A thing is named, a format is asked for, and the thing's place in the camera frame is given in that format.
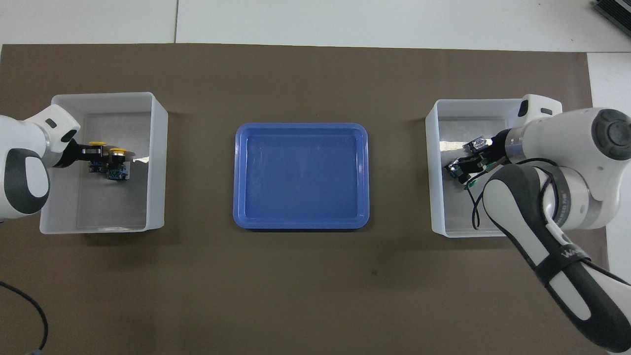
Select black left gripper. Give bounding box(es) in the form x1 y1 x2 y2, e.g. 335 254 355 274
52 140 111 169

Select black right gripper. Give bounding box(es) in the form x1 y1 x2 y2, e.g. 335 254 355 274
446 128 513 186

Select yellow push button switch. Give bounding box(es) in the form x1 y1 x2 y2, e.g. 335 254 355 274
105 147 132 182
88 141 108 174

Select translucent white plastic box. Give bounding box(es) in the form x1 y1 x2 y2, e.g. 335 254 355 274
39 92 169 235
425 98 550 238

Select blue plastic tray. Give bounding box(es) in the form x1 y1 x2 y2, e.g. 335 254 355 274
233 122 370 230

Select grey ribbed metal device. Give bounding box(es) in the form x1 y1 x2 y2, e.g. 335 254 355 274
593 0 631 29

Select brown paper table mat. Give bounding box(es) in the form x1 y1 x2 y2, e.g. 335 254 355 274
0 43 619 355

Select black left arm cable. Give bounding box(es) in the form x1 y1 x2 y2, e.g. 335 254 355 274
0 281 49 355

